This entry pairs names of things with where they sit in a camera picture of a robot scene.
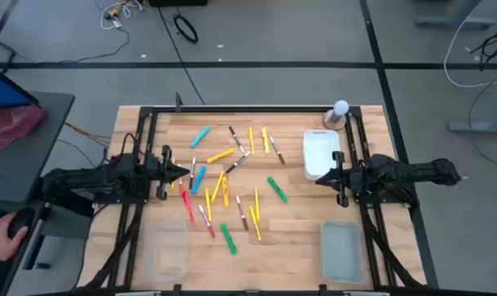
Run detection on grey desk foot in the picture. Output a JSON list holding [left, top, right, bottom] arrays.
[[447, 111, 497, 135], [414, 0, 497, 30]]

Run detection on white cable bundle with adapter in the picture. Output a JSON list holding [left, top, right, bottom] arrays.
[[94, 0, 145, 30]]

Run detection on thin black floor cable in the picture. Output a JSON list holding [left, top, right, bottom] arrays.
[[57, 28, 131, 65]]

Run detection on black left arm cable bundle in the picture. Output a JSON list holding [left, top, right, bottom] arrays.
[[80, 203, 145, 289]]

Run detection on long black floor cable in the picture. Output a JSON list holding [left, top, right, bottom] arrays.
[[155, 6, 206, 106]]

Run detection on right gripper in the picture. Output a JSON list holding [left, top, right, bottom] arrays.
[[314, 150, 364, 208]]

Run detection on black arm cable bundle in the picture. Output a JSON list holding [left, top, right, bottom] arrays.
[[361, 203, 424, 289], [80, 203, 145, 289]]

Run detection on black box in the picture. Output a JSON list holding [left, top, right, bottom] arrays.
[[148, 0, 209, 7]]

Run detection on curved black floor cable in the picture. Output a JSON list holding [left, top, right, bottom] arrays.
[[467, 69, 497, 174]]

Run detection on coiled black cable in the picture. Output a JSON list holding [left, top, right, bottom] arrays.
[[173, 13, 200, 44]]

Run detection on yellow highlighter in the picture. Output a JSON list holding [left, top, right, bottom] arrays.
[[206, 147, 236, 164], [260, 126, 271, 155]]

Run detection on black thin marker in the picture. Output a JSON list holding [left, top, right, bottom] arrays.
[[225, 150, 252, 174], [188, 156, 197, 191]]

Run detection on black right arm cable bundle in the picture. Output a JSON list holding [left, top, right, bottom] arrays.
[[361, 203, 424, 289]]

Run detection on dark red cloth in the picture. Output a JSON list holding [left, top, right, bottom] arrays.
[[0, 104, 47, 157]]

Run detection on black side desk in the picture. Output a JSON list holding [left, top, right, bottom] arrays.
[[0, 90, 76, 213]]

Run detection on grey plastic bin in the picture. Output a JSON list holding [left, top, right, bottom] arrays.
[[318, 220, 367, 284]]

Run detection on clear plastic bin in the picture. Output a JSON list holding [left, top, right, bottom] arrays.
[[143, 220, 193, 283]]

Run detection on laptop with blue screen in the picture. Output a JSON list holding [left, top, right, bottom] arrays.
[[0, 61, 39, 111]]

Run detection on black desk leg frame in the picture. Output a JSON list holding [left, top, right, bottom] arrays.
[[22, 192, 96, 272]]

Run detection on white bulb on metal stand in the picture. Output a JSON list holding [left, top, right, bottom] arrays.
[[322, 99, 351, 132]]

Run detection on teal highlighter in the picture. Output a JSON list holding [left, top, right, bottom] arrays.
[[190, 125, 212, 149]]

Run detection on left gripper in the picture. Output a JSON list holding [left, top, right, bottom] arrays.
[[144, 144, 191, 201]]

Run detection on red and white thin marker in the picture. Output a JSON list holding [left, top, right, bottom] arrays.
[[198, 204, 217, 239]]

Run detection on white plastic bin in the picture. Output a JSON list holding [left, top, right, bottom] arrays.
[[302, 129, 342, 182]]

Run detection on blue highlighter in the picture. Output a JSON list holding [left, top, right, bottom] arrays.
[[191, 164, 208, 195]]

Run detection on white floor cable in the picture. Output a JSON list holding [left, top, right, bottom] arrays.
[[443, 0, 497, 89]]

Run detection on tangled black cables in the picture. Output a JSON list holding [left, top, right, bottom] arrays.
[[468, 18, 497, 72]]

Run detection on black computer mouse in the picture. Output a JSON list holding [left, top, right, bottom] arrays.
[[7, 208, 36, 239]]

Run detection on orange highlighter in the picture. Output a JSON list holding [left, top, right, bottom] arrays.
[[221, 176, 230, 209]]

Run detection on yellow cable bundle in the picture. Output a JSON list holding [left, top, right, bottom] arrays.
[[63, 121, 112, 147]]

